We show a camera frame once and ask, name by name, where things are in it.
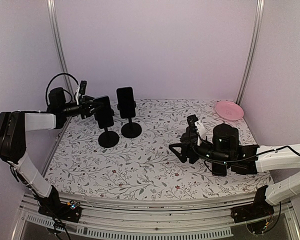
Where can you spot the small black charging stand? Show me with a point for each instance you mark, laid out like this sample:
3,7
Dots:
190,136

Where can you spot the pink plate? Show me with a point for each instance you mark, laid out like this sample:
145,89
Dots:
229,110

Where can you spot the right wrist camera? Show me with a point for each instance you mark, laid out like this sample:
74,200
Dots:
198,132

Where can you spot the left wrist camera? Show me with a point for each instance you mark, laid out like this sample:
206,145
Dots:
80,91

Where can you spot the aluminium frame post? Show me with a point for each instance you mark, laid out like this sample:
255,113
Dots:
53,19
257,24

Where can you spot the black phone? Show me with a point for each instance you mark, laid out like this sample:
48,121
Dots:
104,113
125,102
219,169

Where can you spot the front aluminium rail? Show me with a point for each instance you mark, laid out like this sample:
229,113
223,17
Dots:
119,219

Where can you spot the right aluminium frame post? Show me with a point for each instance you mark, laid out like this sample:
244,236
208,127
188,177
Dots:
257,24

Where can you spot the floral table mat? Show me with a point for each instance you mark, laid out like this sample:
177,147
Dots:
143,168

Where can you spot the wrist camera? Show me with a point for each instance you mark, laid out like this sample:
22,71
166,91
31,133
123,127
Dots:
198,132
80,91

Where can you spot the left aluminium frame post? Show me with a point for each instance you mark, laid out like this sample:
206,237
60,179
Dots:
53,19

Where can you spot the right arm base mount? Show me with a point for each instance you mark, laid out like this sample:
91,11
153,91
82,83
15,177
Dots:
257,209

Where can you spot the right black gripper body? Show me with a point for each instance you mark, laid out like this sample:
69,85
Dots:
193,159

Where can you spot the black phone stand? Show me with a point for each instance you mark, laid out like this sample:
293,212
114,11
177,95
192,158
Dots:
108,138
131,129

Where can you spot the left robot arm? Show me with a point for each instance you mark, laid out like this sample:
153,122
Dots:
15,124

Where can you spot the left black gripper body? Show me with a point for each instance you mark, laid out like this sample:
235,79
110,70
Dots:
82,107

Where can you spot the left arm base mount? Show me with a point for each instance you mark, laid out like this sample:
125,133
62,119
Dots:
52,206

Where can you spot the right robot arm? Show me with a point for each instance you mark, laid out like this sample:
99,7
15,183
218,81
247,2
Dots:
224,153

